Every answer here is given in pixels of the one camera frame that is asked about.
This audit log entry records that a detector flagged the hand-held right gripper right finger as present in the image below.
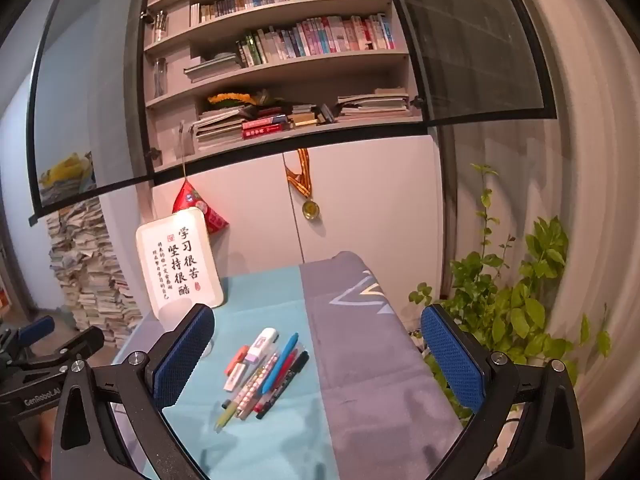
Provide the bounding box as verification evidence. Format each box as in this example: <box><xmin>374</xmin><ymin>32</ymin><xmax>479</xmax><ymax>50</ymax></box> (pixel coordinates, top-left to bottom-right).
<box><xmin>420</xmin><ymin>304</ymin><xmax>586</xmax><ymax>480</ymax></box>

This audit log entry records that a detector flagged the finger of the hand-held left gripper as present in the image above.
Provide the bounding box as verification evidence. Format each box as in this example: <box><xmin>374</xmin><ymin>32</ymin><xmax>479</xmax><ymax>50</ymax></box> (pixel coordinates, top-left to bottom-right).
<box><xmin>10</xmin><ymin>326</ymin><xmax>106</xmax><ymax>373</ymax></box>
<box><xmin>15</xmin><ymin>315</ymin><xmax>57</xmax><ymax>348</ymax></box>

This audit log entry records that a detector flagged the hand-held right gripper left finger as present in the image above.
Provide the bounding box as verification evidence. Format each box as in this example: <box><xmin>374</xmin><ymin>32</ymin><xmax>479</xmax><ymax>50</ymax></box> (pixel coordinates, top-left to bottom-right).
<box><xmin>50</xmin><ymin>304</ymin><xmax>217</xmax><ymax>480</ymax></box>

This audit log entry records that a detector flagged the translucent white plastic cup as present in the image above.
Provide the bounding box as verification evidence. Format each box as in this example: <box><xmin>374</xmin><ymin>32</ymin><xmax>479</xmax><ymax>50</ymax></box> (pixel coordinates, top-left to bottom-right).
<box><xmin>156</xmin><ymin>302</ymin><xmax>217</xmax><ymax>358</ymax></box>

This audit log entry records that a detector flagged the orange highlighter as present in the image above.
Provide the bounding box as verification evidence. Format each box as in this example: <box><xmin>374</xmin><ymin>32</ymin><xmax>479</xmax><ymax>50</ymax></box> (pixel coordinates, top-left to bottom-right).
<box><xmin>223</xmin><ymin>345</ymin><xmax>250</xmax><ymax>376</ymax></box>

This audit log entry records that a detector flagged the white eraser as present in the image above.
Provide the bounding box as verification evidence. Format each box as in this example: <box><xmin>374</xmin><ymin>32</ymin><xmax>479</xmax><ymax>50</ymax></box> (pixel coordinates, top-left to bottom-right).
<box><xmin>223</xmin><ymin>362</ymin><xmax>249</xmax><ymax>392</ymax></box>

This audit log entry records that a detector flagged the green and white pen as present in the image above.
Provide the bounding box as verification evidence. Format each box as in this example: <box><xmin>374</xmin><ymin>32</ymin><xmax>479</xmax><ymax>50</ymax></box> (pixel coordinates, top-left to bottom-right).
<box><xmin>215</xmin><ymin>392</ymin><xmax>243</xmax><ymax>432</ymax></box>

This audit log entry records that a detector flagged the pink patterned pen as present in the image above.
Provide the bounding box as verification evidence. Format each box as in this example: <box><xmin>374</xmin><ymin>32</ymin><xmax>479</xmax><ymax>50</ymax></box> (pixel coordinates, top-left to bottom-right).
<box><xmin>235</xmin><ymin>353</ymin><xmax>280</xmax><ymax>419</ymax></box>

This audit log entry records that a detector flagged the white correction tape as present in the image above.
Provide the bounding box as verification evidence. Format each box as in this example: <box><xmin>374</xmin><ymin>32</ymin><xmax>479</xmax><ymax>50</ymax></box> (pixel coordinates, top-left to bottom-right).
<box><xmin>254</xmin><ymin>327</ymin><xmax>279</xmax><ymax>353</ymax></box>

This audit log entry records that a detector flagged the red pen with clear cap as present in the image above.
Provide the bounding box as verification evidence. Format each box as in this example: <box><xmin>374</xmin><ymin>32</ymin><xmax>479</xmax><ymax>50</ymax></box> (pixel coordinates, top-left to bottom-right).
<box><xmin>248</xmin><ymin>382</ymin><xmax>277</xmax><ymax>413</ymax></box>

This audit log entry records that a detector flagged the blue pen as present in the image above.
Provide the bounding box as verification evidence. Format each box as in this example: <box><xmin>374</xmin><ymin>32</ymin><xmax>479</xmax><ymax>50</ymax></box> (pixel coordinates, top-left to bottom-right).
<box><xmin>261</xmin><ymin>332</ymin><xmax>300</xmax><ymax>392</ymax></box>

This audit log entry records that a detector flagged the black marker pen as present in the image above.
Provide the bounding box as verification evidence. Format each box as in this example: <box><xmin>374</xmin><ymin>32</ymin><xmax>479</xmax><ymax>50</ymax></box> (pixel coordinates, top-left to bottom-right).
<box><xmin>255</xmin><ymin>351</ymin><xmax>310</xmax><ymax>420</ymax></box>

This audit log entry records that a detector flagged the tall stack of books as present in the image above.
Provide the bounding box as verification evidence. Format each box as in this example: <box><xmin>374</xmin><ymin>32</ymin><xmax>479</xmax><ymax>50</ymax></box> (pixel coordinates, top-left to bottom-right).
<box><xmin>37</xmin><ymin>180</ymin><xmax>143</xmax><ymax>348</ymax></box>

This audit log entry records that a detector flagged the green leafy plant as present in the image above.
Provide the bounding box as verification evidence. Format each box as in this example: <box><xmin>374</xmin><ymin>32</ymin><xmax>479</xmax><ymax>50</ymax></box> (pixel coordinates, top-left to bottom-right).
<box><xmin>409</xmin><ymin>162</ymin><xmax>613</xmax><ymax>411</ymax></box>

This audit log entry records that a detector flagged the framed calligraphy sign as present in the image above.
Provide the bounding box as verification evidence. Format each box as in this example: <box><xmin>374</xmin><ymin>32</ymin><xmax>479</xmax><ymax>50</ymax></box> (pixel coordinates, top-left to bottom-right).
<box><xmin>136</xmin><ymin>208</ymin><xmax>224</xmax><ymax>317</ymax></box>

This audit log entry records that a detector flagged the red hanging pouch ornament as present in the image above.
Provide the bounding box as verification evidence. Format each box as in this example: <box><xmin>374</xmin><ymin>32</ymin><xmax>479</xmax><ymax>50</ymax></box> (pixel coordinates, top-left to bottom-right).
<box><xmin>171</xmin><ymin>180</ymin><xmax>230</xmax><ymax>235</ymax></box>

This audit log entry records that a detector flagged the yellow plush toy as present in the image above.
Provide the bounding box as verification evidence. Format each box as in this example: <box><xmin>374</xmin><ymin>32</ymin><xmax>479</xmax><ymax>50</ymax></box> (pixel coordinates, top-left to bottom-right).
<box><xmin>42</xmin><ymin>152</ymin><xmax>95</xmax><ymax>187</ymax></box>

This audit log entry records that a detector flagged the gold medal with striped ribbon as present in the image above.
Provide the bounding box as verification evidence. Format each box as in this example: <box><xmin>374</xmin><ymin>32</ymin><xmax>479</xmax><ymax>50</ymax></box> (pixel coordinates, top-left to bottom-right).
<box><xmin>285</xmin><ymin>149</ymin><xmax>321</xmax><ymax>221</ymax></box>

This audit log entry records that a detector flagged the red book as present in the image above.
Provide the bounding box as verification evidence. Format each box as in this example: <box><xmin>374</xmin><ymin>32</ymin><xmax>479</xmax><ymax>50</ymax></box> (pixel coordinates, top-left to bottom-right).
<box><xmin>241</xmin><ymin>124</ymin><xmax>291</xmax><ymax>141</ymax></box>

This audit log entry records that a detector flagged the dark framed glass door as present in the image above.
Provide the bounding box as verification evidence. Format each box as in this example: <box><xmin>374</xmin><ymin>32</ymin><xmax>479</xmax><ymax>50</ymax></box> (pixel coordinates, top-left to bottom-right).
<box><xmin>27</xmin><ymin>0</ymin><xmax>156</xmax><ymax>226</ymax></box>
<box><xmin>382</xmin><ymin>0</ymin><xmax>558</xmax><ymax>123</ymax></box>

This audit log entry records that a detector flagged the yellow flower ornament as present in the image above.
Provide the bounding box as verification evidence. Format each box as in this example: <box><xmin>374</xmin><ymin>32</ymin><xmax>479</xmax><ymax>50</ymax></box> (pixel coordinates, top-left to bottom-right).
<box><xmin>207</xmin><ymin>91</ymin><xmax>251</xmax><ymax>107</ymax></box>

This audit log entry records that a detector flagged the stack of grey booklets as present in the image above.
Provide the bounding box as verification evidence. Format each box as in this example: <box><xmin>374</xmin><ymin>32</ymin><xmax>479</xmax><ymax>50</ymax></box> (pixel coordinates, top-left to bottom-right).
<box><xmin>332</xmin><ymin>87</ymin><xmax>411</xmax><ymax>121</ymax></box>

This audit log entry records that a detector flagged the empty glass jar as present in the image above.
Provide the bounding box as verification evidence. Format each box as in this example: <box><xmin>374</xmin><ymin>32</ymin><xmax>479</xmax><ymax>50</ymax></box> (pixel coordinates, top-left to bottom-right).
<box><xmin>152</xmin><ymin>57</ymin><xmax>168</xmax><ymax>98</ymax></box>

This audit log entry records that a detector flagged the pile of grey folders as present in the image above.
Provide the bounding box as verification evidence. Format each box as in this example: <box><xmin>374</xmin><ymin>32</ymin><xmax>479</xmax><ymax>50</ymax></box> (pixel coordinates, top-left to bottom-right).
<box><xmin>185</xmin><ymin>52</ymin><xmax>241</xmax><ymax>83</ymax></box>

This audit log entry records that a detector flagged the grey bookshelf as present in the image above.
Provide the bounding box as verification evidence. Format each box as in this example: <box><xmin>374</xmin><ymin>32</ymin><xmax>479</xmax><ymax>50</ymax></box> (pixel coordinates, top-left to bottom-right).
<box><xmin>137</xmin><ymin>0</ymin><xmax>441</xmax><ymax>171</ymax></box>

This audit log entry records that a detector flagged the row of pink and blue books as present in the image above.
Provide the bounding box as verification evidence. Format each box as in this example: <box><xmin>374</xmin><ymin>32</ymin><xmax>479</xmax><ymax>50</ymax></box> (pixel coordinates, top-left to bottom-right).
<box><xmin>235</xmin><ymin>12</ymin><xmax>396</xmax><ymax>68</ymax></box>

